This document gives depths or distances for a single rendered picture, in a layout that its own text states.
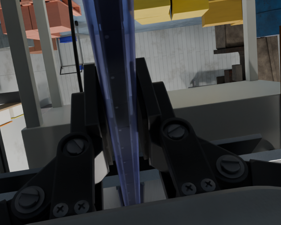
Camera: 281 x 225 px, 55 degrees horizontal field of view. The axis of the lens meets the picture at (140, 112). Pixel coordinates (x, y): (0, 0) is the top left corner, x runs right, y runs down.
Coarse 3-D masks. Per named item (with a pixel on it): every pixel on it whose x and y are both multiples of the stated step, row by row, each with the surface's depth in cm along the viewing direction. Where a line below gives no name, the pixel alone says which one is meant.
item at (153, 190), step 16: (224, 144) 29; (240, 144) 30; (256, 144) 30; (144, 160) 29; (272, 160) 24; (0, 176) 27; (16, 176) 27; (32, 176) 28; (112, 176) 23; (144, 176) 23; (0, 192) 30; (16, 192) 22; (112, 192) 23; (144, 192) 24; (160, 192) 25
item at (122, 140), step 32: (96, 0) 7; (128, 0) 7; (96, 32) 8; (128, 32) 8; (96, 64) 9; (128, 64) 9; (128, 96) 11; (128, 128) 13; (128, 160) 16; (128, 192) 20
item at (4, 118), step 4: (0, 112) 467; (4, 112) 479; (8, 112) 491; (0, 116) 466; (4, 116) 478; (8, 116) 490; (0, 120) 465; (4, 120) 476; (8, 120) 488; (0, 124) 464; (4, 124) 474
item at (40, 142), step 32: (0, 0) 53; (256, 64) 90; (32, 96) 57; (192, 96) 73; (224, 96) 67; (256, 96) 62; (32, 128) 58; (64, 128) 58; (224, 128) 62; (256, 128) 63; (32, 160) 59
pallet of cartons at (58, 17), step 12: (24, 0) 303; (48, 0) 306; (0, 12) 308; (24, 12) 308; (48, 12) 307; (60, 12) 310; (24, 24) 311; (36, 24) 311; (60, 24) 309; (36, 36) 371
